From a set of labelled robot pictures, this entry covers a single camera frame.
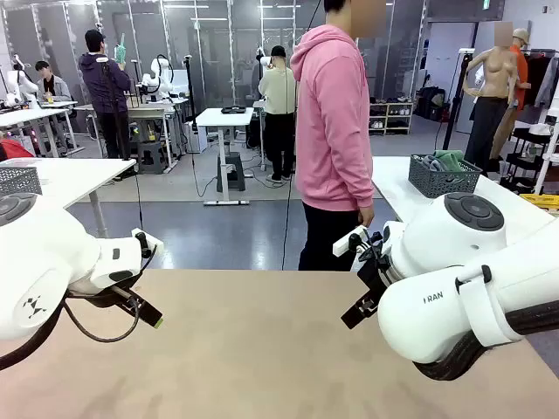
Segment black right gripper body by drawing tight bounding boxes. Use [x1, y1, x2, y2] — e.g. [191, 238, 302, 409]
[354, 244, 395, 309]

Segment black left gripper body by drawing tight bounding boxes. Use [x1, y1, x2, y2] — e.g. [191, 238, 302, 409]
[65, 272, 145, 314]

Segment white table with basket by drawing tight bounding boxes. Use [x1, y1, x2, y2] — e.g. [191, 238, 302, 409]
[370, 155, 559, 245]

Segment dark gray woven basket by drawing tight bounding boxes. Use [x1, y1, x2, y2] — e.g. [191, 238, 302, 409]
[407, 152, 484, 200]

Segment gray perforated basket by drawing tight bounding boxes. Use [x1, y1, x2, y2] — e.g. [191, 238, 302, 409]
[0, 166, 44, 196]

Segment white side table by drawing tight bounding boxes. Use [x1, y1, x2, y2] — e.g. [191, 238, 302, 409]
[0, 156, 137, 239]

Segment gray step stool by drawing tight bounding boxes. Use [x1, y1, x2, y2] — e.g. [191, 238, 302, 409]
[216, 151, 247, 193]
[135, 140, 167, 175]

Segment person in pink hoodie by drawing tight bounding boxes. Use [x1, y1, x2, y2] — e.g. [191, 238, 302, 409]
[289, 0, 388, 271]

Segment wooden shoe rack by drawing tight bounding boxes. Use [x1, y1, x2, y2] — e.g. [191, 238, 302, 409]
[369, 100, 415, 136]

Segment red garment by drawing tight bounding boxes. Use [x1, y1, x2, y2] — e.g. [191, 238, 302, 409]
[0, 138, 36, 162]

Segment yellow plastic crate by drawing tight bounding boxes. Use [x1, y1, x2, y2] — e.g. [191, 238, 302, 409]
[518, 192, 559, 216]

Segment black bag pile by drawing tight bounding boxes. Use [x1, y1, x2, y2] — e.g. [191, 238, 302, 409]
[414, 86, 447, 121]

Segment gray lab workbench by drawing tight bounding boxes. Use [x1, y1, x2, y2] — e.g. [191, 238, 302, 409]
[85, 96, 191, 169]

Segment white office desk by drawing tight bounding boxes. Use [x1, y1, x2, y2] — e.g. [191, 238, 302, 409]
[0, 100, 85, 159]

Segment person in cream top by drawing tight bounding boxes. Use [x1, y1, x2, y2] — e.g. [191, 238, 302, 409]
[257, 45, 299, 183]

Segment person in purple jacket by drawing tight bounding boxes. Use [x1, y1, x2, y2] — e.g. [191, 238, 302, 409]
[78, 29, 133, 161]

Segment seated person in gray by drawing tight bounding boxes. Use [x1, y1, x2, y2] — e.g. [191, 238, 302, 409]
[34, 60, 73, 104]

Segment white standing desk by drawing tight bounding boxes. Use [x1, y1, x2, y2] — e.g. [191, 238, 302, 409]
[195, 106, 256, 207]

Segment black pole stand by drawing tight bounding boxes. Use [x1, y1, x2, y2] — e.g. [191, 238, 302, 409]
[183, 54, 200, 134]

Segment bare mannequin with dark skirt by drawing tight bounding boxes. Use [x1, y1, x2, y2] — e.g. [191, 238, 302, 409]
[461, 21, 519, 172]

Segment figure in orange shirt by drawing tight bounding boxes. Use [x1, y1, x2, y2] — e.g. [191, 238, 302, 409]
[488, 28, 533, 161]

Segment clothes rack with garments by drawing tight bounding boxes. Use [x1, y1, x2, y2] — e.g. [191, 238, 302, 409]
[521, 47, 559, 111]

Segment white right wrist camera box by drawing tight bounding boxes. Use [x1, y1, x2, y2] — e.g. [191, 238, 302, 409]
[332, 224, 370, 258]

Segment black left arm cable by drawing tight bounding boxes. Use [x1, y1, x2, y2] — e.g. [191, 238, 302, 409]
[0, 244, 159, 373]

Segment black corrugated cable sleeve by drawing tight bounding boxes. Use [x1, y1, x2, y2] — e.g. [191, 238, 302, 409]
[412, 299, 559, 381]

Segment black wire shelf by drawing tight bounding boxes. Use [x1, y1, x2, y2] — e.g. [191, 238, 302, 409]
[499, 125, 549, 194]

